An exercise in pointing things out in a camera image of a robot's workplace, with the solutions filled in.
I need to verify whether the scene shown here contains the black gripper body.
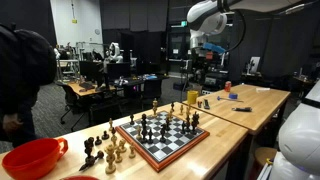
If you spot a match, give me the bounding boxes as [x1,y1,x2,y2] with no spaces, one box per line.
[189,48,205,68]

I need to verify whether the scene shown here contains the tall light wooden chess piece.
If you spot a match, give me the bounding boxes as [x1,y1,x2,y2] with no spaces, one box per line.
[152,98,159,118]

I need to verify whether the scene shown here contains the large light wooden chess piece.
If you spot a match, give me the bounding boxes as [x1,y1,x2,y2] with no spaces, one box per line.
[104,143,117,175]

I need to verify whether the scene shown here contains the tall black chess piece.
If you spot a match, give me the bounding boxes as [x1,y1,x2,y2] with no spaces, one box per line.
[87,136,96,151]
[83,139,92,158]

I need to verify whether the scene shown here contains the lying black chess piece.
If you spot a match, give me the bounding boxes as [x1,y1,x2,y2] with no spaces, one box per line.
[78,155,98,172]

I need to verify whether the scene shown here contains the bystander hand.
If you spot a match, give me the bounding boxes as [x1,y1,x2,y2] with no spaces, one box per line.
[2,113,24,135]

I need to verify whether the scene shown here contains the yellow cup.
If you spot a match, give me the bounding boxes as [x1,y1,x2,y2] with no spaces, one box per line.
[186,90,199,105]

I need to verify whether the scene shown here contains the blue-headed thin tool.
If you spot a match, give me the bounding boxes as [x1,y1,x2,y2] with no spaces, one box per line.
[216,95,245,103]

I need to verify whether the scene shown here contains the black office chair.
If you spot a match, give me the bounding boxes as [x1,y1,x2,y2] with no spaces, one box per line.
[141,78,164,108]
[54,81,89,133]

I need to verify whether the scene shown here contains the black marker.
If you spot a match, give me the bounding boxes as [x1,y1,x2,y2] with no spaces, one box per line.
[231,106,253,113]

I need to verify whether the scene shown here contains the white framed board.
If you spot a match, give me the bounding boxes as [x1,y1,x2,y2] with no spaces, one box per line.
[248,55,262,75]

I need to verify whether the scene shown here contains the wooden side table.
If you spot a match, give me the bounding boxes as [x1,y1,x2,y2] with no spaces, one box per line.
[182,83,292,180]

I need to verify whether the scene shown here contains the black computer monitor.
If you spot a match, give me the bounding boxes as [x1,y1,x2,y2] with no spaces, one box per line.
[106,62,132,81]
[79,60,105,85]

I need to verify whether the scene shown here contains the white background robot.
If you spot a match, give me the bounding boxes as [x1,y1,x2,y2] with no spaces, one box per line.
[105,42,124,64]

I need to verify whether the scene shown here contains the round wooden stool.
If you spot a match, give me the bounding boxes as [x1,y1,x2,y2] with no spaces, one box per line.
[254,146,278,168]

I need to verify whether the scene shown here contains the black keyboard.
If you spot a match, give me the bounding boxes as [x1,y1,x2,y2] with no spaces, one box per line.
[79,82,96,91]

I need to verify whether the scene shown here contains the wooden office desk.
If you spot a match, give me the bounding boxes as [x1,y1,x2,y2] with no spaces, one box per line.
[56,79,118,133]

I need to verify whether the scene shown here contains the metal rack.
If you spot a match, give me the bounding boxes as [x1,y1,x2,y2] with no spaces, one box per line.
[56,59,81,82]

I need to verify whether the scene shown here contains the red plate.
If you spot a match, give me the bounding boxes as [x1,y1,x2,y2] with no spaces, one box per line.
[61,175,100,180]

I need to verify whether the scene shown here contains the person in black clothes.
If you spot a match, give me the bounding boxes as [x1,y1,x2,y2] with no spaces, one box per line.
[0,22,58,148]

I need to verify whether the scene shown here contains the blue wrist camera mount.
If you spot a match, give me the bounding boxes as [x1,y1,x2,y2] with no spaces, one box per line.
[202,42,227,55]

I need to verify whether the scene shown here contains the chessboard with red-brown frame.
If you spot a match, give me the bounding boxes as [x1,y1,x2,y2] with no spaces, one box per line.
[115,110,211,173]

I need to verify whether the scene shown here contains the red bowl with handle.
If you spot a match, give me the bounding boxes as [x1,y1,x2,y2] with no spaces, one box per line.
[1,137,69,180]

